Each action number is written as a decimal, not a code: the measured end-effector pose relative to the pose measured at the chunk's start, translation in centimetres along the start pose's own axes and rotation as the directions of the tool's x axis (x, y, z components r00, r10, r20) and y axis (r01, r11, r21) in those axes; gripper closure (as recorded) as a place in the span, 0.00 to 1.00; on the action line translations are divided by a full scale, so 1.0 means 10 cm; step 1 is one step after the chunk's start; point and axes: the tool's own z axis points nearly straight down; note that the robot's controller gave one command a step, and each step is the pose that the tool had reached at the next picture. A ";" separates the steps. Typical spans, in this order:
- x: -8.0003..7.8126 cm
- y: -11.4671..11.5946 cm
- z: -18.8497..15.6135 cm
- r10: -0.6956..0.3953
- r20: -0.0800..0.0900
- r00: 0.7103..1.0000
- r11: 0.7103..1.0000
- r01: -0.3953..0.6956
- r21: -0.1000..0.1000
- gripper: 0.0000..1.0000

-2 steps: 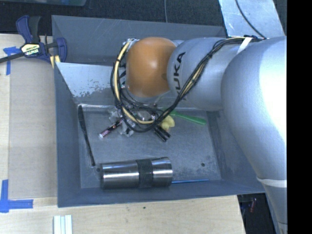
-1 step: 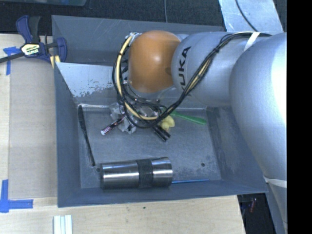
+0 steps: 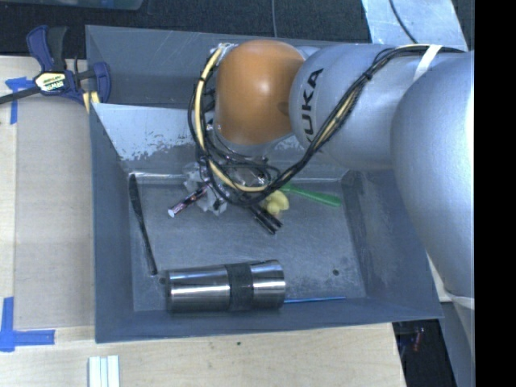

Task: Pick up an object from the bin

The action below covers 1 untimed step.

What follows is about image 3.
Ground yellow toy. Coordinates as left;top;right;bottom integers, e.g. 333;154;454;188
259;189;291;218

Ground brown tube with white end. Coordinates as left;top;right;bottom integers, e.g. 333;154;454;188
166;186;211;219

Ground grey metal bin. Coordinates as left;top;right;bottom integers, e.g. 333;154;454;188
84;24;445;344

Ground green plastic stick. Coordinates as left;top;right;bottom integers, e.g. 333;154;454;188
281;183;343;209

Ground black flat narrow stick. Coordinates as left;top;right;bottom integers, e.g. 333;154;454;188
127;173;160;277

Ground silver metal cylinder, black band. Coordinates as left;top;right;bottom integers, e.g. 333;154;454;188
163;259;288;314

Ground thin blue stick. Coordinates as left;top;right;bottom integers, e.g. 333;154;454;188
283;295;348;304

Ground pale wood flat board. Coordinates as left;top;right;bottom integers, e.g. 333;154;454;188
13;94;98;331

